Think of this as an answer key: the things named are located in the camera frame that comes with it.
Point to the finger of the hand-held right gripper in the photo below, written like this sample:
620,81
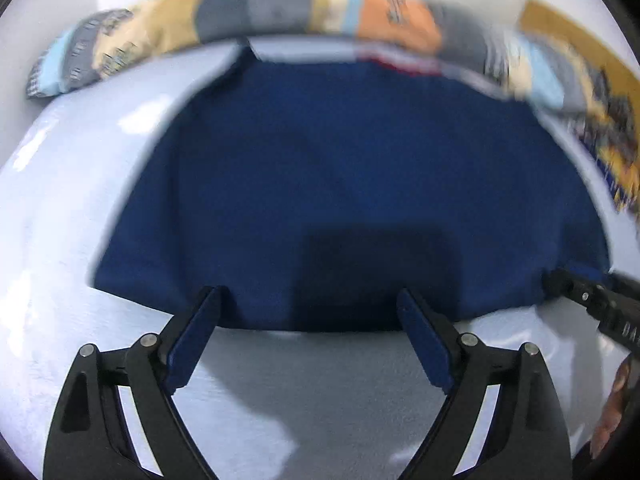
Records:
575,290

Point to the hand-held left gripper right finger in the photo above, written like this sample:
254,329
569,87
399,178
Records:
425,340

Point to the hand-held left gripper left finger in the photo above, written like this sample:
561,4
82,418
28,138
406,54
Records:
195,340

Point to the navy blue work jacket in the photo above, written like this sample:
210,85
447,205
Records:
350,160

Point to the person's right hand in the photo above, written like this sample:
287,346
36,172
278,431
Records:
612,410

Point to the person's dark clothing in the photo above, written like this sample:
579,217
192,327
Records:
587,470

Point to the dark multicoloured patterned cloth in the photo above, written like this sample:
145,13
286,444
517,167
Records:
615,135

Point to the wooden headboard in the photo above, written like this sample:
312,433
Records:
575,30

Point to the rolled patchwork quilt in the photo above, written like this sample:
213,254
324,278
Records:
225,10

